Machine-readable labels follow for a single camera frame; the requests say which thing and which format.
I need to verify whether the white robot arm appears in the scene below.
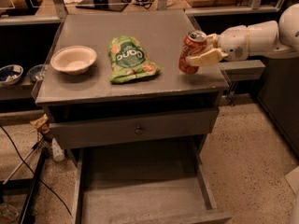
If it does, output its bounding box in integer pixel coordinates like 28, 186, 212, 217
185, 4, 299, 67

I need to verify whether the grey small bowl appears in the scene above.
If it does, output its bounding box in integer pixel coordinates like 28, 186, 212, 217
26, 64, 46, 83

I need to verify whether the white paper bowl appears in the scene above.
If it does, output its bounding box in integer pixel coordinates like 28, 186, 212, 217
50, 46, 97, 76

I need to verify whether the red coke can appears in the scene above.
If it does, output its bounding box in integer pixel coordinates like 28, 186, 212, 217
178, 30, 206, 74

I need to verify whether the grey side shelf block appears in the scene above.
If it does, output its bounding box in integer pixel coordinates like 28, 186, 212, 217
218, 60, 265, 81

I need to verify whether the black monitor stand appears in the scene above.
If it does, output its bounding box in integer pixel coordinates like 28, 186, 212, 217
76, 0, 127, 12

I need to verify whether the blue white bowl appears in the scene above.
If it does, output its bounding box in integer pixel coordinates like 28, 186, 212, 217
0, 64, 23, 86

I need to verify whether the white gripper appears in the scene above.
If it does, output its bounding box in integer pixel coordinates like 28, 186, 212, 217
186, 25, 249, 67

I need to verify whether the brown snack packet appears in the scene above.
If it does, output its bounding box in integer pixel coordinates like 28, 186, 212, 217
30, 114, 53, 142

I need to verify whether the open middle drawer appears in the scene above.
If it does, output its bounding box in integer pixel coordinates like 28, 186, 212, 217
72, 137, 232, 224

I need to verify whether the grey drawer cabinet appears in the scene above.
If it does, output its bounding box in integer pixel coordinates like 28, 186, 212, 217
36, 10, 228, 149

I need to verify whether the green chip bag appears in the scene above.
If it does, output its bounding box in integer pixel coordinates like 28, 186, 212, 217
108, 35, 160, 84

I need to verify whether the white plastic bottle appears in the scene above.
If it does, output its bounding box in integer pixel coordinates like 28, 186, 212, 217
51, 138, 65, 161

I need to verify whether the black floor cable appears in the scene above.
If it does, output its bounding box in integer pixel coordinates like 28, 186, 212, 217
0, 125, 73, 217

